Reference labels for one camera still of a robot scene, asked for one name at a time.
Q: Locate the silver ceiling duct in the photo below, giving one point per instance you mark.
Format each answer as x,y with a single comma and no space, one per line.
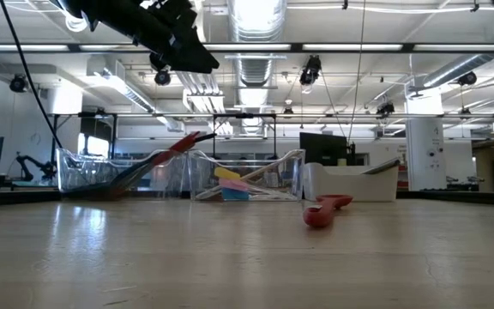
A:
457,68
255,68

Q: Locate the pink mini spatula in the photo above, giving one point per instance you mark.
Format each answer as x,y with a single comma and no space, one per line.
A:
234,184

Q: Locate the yellow mini spatula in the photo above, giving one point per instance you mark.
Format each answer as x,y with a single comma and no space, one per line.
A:
226,173

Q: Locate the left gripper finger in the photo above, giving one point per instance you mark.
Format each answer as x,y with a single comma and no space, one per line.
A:
191,60

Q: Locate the white plastic bin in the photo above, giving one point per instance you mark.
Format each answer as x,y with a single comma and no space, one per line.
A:
341,186

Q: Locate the clear acrylic bin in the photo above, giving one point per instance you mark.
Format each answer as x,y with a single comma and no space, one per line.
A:
84,171
281,180

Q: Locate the black background monitor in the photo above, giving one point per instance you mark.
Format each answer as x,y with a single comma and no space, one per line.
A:
322,148

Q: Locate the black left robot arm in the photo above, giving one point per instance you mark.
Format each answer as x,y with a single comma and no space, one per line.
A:
101,13

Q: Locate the blue mini spatula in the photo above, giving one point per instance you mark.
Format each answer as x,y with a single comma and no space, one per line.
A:
235,194

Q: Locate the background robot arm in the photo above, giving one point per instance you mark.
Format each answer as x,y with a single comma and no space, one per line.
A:
49,169

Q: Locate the red slotted spoon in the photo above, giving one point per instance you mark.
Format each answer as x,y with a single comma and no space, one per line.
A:
317,219

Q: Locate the grey silicone spoon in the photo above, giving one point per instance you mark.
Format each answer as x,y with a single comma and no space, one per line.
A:
140,173

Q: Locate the black ceiling camera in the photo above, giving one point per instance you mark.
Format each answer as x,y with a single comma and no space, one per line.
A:
162,78
310,70
468,78
18,83
386,109

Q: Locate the red spoon with steel shaft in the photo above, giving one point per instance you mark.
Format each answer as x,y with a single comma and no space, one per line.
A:
178,148

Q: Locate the white pillar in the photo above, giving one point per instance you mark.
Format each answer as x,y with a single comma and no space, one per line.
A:
423,141

